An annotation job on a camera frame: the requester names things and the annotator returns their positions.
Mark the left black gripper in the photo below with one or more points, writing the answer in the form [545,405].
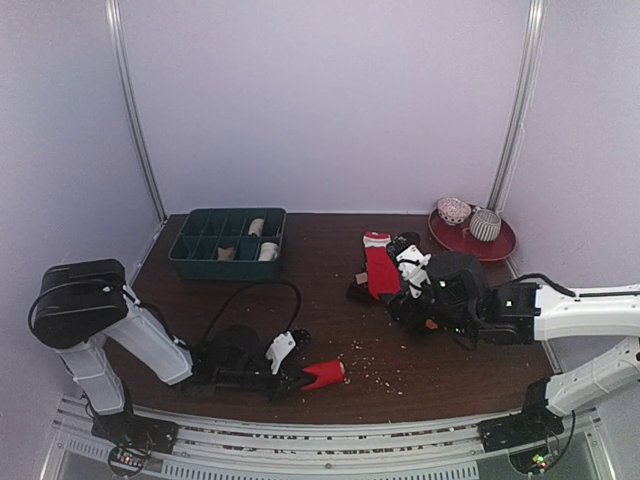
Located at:
[284,387]

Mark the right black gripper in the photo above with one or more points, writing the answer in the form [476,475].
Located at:
[405,298]

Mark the beige sock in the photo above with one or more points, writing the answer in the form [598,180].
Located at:
[256,227]
[226,253]

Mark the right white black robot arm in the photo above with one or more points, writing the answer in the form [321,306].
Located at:
[584,312]

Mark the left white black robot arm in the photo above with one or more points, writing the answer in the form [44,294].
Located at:
[81,305]

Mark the red plate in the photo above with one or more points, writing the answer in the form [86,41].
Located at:
[459,239]

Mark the red sock with white cuff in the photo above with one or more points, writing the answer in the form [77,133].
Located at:
[383,276]

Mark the white dotted bowl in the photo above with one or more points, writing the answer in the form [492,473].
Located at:
[453,211]

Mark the argyle sock at back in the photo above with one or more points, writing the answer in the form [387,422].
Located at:
[358,288]

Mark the green divided organizer tray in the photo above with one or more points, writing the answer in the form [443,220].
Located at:
[193,252]

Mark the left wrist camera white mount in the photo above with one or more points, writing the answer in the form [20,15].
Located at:
[284,346]

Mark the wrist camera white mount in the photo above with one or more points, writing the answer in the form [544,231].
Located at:
[411,264]
[284,346]

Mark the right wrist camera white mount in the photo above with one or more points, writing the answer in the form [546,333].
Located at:
[411,264]

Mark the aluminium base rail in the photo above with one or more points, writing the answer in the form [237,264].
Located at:
[212,448]

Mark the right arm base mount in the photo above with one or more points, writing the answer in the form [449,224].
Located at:
[535,434]

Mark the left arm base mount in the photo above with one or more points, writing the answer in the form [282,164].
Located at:
[135,439]

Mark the right aluminium frame post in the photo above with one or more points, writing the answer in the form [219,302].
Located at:
[522,97]

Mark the aluminium frame post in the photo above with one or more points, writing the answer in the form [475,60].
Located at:
[522,97]
[116,31]

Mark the left aluminium frame post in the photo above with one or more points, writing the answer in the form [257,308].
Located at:
[116,31]

